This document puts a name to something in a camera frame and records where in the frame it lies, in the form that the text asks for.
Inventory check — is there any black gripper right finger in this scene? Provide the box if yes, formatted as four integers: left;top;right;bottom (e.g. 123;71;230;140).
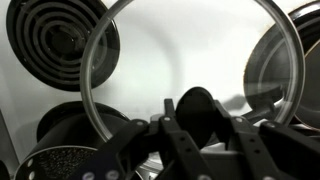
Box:
214;99;320;180

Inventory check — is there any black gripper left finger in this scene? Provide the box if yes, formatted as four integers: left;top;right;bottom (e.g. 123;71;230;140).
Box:
68;98;214;180

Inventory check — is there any glass lid with black knob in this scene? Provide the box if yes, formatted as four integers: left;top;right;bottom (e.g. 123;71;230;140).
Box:
79;0;306;174

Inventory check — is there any black cooking pot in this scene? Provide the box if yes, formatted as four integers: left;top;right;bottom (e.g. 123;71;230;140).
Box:
13;106;144;180

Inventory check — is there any white electric stove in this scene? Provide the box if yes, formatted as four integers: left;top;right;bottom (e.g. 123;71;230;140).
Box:
0;0;320;180

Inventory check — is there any black coil burner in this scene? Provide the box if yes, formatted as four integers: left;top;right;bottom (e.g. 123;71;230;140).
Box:
5;0;121;92
35;100;131;143

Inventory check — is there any large pan with silver handle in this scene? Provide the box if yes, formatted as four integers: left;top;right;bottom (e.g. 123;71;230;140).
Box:
294;39;320;132

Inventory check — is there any small pan with black handle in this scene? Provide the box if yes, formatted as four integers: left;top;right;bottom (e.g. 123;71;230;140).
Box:
233;0;320;125

